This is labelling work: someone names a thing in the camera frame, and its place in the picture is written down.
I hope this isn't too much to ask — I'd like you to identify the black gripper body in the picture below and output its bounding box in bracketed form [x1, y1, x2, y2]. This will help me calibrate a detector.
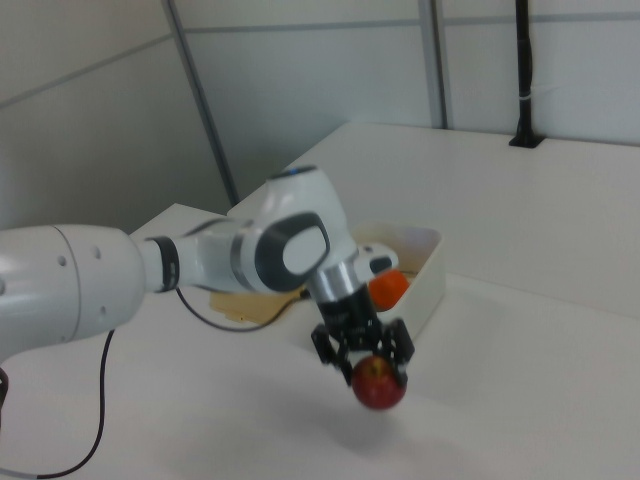
[314, 284, 397, 355]

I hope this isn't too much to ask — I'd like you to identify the red apple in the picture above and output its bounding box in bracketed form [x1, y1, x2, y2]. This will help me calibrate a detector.
[350, 355, 408, 412]

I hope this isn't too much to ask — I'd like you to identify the orange fruit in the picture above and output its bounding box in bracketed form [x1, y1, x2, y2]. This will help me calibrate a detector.
[368, 269, 411, 311]

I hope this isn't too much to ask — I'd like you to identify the white plastic container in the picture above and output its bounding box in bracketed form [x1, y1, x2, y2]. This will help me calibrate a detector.
[349, 219, 448, 344]

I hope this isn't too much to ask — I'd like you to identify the tan plastic container lid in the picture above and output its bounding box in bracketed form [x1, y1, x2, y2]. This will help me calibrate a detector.
[208, 286, 308, 326]

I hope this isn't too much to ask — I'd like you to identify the black pole with clamp base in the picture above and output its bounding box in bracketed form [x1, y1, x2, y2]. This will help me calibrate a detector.
[508, 0, 544, 149]

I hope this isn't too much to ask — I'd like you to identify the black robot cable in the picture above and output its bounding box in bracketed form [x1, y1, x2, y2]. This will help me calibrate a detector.
[0, 285, 309, 479]

